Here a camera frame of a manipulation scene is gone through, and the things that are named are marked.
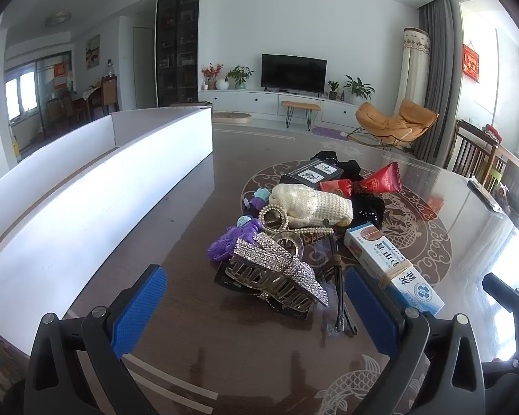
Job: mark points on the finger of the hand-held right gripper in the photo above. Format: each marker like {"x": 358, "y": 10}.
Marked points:
{"x": 499, "y": 289}

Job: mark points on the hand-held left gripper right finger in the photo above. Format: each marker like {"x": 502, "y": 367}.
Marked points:
{"x": 367, "y": 311}

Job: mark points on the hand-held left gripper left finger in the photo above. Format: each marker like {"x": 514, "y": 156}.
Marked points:
{"x": 140, "y": 307}

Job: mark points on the blue white medicine box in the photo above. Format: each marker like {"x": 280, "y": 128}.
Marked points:
{"x": 393, "y": 272}

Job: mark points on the large white storage box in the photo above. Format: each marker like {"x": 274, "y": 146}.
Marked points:
{"x": 91, "y": 233}

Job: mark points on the gold beaded hair claw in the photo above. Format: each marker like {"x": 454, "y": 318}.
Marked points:
{"x": 311, "y": 230}

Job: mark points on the purple hair claw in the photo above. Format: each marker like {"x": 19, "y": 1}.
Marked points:
{"x": 222, "y": 246}

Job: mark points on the round silver hair clip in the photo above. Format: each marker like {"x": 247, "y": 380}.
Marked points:
{"x": 290, "y": 242}

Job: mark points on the rhinestone bow hair clip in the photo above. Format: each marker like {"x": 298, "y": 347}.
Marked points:
{"x": 272, "y": 259}

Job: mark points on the large dark hair claw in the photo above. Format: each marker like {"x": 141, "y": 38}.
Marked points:
{"x": 259, "y": 287}

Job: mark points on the cream knit glove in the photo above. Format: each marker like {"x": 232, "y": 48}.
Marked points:
{"x": 315, "y": 205}

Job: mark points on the red cream tube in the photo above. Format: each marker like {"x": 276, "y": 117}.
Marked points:
{"x": 380, "y": 179}

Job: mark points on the teal hair clip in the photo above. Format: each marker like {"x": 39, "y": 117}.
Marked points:
{"x": 261, "y": 193}
{"x": 244, "y": 221}

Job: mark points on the round pearl hair clip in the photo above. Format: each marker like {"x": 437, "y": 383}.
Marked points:
{"x": 264, "y": 216}

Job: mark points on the glass patterned desktop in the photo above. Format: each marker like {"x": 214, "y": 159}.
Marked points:
{"x": 190, "y": 346}

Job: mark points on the black flat device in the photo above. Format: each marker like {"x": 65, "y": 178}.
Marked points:
{"x": 486, "y": 196}

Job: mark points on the black studded velvet cloth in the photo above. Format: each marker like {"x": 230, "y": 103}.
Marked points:
{"x": 367, "y": 209}

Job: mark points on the red paper slip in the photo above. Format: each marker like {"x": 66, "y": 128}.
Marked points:
{"x": 435, "y": 206}

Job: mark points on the dark wooden chair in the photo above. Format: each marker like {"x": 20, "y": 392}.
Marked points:
{"x": 471, "y": 147}

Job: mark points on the black box with white labels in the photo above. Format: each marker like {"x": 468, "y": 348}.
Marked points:
{"x": 290, "y": 180}

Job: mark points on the purple floor mat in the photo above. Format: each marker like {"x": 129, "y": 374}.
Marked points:
{"x": 328, "y": 132}

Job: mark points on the orange lounge chair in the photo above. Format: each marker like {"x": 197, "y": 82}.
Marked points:
{"x": 380, "y": 123}

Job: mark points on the beige floor mat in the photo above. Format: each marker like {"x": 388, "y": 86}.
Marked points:
{"x": 232, "y": 117}

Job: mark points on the wooden bench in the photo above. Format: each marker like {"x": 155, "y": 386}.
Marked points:
{"x": 300, "y": 104}

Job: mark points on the large leafy potted plant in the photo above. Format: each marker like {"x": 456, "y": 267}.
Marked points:
{"x": 359, "y": 88}

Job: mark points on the grey curtain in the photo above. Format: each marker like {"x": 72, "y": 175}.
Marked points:
{"x": 439, "y": 73}

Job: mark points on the small potted plant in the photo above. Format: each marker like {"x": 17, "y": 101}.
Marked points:
{"x": 333, "y": 88}

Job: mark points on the covered standing air conditioner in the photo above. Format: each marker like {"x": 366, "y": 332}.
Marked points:
{"x": 415, "y": 73}

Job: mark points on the white television cabinet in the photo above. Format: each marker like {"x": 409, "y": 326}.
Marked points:
{"x": 251, "y": 101}

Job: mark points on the white round vase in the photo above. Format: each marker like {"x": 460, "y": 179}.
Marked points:
{"x": 222, "y": 84}

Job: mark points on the red flower bouquet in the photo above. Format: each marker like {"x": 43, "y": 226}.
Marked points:
{"x": 209, "y": 71}

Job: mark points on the red window poster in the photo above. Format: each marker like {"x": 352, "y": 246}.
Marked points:
{"x": 60, "y": 70}

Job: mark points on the black television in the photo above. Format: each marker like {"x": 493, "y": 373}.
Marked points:
{"x": 294, "y": 71}

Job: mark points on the green potted plant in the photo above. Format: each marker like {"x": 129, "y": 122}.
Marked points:
{"x": 238, "y": 75}

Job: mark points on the dark display cabinet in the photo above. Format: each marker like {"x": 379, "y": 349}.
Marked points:
{"x": 177, "y": 43}

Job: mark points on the round ceiling lamp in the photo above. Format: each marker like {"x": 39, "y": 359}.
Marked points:
{"x": 59, "y": 19}

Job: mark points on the red wall hanging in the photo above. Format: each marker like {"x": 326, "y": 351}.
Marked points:
{"x": 470, "y": 62}

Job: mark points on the framed wall painting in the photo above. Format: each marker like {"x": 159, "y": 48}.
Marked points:
{"x": 92, "y": 52}

